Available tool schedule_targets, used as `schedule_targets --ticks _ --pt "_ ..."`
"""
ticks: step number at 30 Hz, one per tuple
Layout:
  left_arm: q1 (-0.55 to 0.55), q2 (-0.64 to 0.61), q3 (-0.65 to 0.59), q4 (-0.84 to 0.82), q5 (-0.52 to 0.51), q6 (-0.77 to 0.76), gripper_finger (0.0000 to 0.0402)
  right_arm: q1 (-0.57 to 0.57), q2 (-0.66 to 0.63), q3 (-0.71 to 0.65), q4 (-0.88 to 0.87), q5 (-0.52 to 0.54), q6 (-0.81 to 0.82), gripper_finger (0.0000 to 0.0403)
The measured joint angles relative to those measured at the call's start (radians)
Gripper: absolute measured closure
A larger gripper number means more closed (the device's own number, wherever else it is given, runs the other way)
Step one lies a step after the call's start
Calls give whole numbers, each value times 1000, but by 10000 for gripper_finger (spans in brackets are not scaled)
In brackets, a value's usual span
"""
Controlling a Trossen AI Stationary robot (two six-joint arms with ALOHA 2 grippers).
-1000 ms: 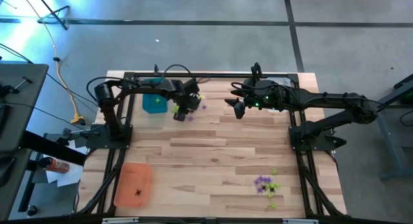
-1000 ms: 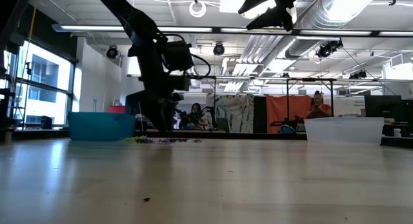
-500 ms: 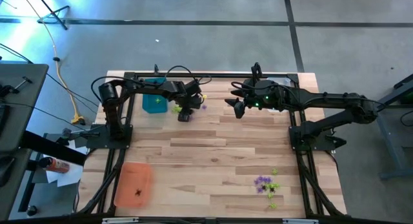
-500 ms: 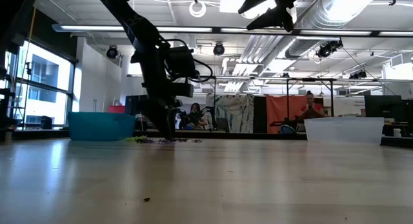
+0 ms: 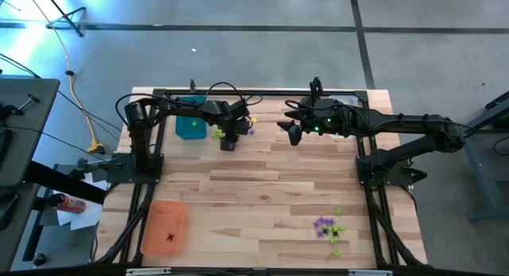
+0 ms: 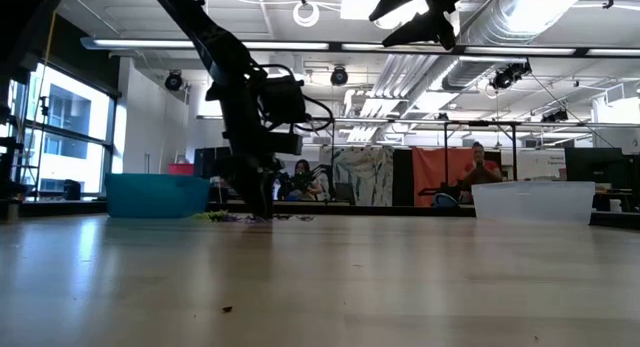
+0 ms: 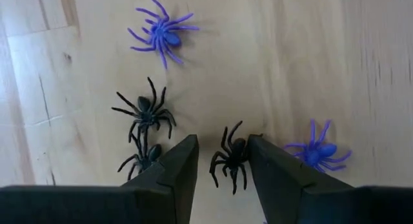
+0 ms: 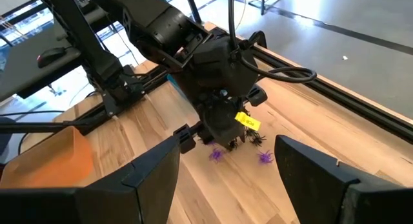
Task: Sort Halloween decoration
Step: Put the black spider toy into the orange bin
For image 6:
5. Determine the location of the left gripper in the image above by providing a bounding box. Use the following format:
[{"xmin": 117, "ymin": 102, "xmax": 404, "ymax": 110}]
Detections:
[{"xmin": 222, "ymin": 130, "xmax": 281, "ymax": 221}]

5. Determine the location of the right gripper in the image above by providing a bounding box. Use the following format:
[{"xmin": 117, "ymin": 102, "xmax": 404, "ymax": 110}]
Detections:
[{"xmin": 369, "ymin": 0, "xmax": 485, "ymax": 51}]

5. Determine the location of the teal plastic bin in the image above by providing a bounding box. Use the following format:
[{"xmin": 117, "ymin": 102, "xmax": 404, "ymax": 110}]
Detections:
[{"xmin": 104, "ymin": 173, "xmax": 211, "ymax": 219}]

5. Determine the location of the person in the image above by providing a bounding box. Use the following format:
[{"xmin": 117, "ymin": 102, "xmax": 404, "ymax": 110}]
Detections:
[
  {"xmin": 460, "ymin": 141, "xmax": 504, "ymax": 188},
  {"xmin": 285, "ymin": 159, "xmax": 327, "ymax": 202}
]

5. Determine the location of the patterned fabric panel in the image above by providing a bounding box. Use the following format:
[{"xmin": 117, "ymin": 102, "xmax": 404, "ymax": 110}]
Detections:
[{"xmin": 332, "ymin": 145, "xmax": 395, "ymax": 207}]

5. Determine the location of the black track light cluster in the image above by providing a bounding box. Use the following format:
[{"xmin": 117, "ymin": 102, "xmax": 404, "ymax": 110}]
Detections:
[{"xmin": 488, "ymin": 60, "xmax": 532, "ymax": 92}]

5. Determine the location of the orange fabric panel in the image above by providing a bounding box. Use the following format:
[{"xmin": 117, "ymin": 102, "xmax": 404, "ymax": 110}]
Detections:
[{"xmin": 412, "ymin": 146, "xmax": 476, "ymax": 207}]

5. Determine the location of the long ceiling light strip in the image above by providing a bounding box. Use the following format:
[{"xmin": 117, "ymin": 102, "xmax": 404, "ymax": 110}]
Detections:
[{"xmin": 79, "ymin": 35, "xmax": 640, "ymax": 58}]

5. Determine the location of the blue rounded object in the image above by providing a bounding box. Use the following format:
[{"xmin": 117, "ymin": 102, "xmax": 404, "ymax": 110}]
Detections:
[{"xmin": 432, "ymin": 192, "xmax": 459, "ymax": 209}]

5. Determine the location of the large window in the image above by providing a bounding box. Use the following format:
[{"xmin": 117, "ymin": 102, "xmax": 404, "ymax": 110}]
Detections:
[{"xmin": 0, "ymin": 61, "xmax": 119, "ymax": 201}]

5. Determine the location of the clear plastic bin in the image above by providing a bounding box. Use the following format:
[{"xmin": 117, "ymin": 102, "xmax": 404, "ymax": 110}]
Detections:
[{"xmin": 471, "ymin": 180, "xmax": 597, "ymax": 224}]

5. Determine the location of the black computer monitor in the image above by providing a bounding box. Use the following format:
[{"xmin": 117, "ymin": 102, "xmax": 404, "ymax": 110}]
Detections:
[{"xmin": 564, "ymin": 147, "xmax": 640, "ymax": 191}]

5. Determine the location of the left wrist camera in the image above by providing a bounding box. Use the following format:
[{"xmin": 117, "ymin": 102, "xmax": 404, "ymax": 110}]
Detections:
[{"xmin": 272, "ymin": 131, "xmax": 305, "ymax": 156}]

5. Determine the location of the silver ventilation duct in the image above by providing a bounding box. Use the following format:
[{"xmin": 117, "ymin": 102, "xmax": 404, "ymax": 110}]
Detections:
[{"xmin": 442, "ymin": 0, "xmax": 581, "ymax": 91}]

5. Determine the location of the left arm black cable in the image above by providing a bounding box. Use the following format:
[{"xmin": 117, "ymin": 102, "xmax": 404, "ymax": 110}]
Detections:
[{"xmin": 259, "ymin": 64, "xmax": 335, "ymax": 133}]

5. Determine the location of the white cable coil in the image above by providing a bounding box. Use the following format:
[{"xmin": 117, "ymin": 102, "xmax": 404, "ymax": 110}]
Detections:
[{"xmin": 292, "ymin": 0, "xmax": 321, "ymax": 28}]

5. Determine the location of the black metal rack frame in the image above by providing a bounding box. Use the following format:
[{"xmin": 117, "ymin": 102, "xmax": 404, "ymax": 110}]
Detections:
[{"xmin": 299, "ymin": 117, "xmax": 522, "ymax": 208}]

